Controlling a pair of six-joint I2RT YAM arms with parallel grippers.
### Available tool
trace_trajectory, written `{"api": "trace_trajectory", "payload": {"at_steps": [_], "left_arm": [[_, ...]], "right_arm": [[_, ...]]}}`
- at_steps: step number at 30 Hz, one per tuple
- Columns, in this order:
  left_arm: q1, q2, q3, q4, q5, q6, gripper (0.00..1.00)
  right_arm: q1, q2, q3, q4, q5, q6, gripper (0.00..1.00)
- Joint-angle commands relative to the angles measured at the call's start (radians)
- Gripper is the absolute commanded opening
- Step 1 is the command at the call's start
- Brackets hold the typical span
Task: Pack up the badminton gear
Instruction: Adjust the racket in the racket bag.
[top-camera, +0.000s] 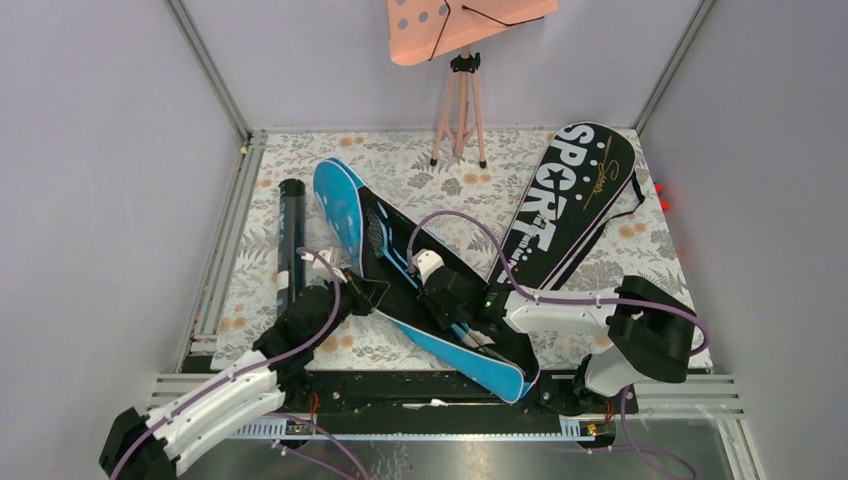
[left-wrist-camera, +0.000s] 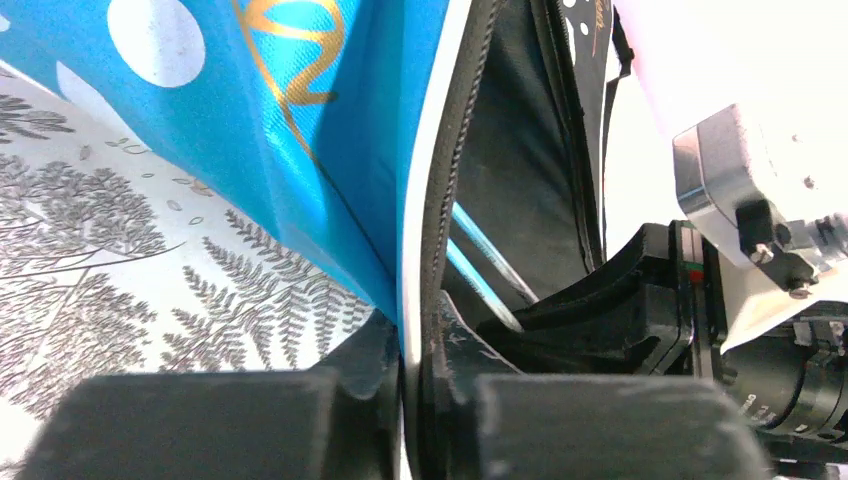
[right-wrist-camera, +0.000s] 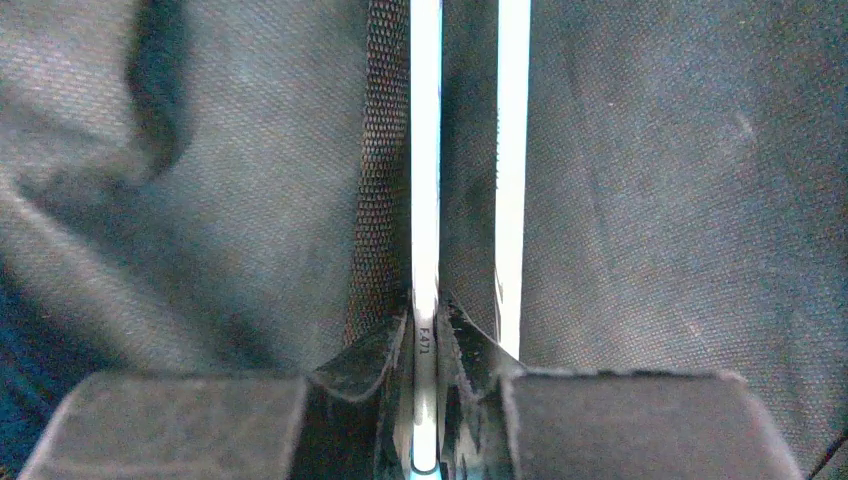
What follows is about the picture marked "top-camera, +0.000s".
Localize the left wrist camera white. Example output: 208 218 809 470
311 246 349 268

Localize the black sport racket bag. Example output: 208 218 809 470
488 122 645 290

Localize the pink music stand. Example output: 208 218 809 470
386 0 559 169

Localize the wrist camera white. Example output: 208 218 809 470
311 246 349 268
413 249 444 282

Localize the floral table mat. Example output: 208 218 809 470
211 130 691 370

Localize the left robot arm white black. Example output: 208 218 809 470
99 269 389 479

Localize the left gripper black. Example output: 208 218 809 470
309 266 388 346

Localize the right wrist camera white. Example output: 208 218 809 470
413 249 444 282

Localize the blue racket white grip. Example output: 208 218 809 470
362 203 495 349

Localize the black shuttlecock tube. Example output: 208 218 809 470
276 178 306 317

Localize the blue racket bag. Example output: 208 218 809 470
312 158 540 404

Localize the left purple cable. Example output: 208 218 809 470
109 246 372 480

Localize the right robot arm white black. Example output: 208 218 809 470
420 266 696 412

